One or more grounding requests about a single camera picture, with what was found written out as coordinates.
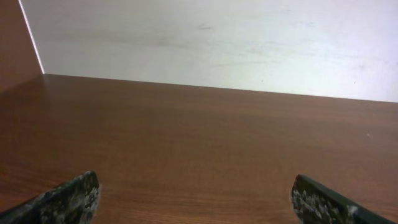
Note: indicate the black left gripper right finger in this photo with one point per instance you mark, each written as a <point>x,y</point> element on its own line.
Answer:
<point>313,203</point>

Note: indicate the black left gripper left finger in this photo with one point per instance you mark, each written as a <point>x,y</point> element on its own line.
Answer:
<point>75,201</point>

